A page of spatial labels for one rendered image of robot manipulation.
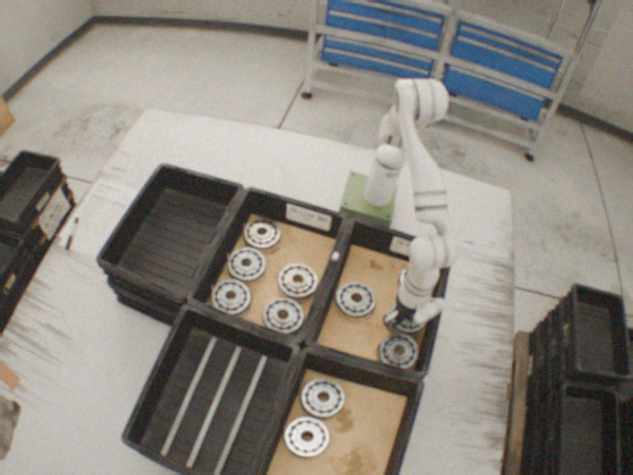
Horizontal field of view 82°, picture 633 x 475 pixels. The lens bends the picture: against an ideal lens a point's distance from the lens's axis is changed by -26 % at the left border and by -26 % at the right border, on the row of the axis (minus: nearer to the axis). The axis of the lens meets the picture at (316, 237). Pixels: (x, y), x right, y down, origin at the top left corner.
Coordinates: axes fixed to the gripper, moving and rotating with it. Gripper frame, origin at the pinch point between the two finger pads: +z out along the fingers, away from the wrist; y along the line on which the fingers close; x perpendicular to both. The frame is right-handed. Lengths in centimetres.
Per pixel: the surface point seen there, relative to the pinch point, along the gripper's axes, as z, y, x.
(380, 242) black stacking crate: -2.0, -9.7, -21.7
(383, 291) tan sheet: 2.3, -3.3, -10.6
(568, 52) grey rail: -8, -206, -70
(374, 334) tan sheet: 2.3, 6.6, -1.3
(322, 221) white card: -4.0, 0.8, -34.5
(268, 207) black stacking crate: -2.6, 10.6, -47.0
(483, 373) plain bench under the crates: 15.3, -19.5, 25.6
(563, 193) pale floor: 85, -211, -29
